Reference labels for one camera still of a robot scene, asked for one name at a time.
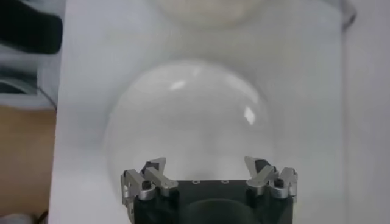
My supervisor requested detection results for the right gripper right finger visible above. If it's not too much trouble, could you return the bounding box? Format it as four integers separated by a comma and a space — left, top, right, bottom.
243, 155, 299, 202

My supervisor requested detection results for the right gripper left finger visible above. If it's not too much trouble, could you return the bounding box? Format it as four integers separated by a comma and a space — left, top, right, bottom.
121, 156, 180, 206

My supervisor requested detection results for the white round plate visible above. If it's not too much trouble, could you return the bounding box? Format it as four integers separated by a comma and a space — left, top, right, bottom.
103, 59, 275, 201

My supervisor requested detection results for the cream electric cooker pot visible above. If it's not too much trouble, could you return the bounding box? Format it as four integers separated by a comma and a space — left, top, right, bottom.
155, 0, 266, 30

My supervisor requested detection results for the black grey robot torso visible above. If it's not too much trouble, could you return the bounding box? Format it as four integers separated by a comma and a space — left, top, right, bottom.
0, 0, 64, 109

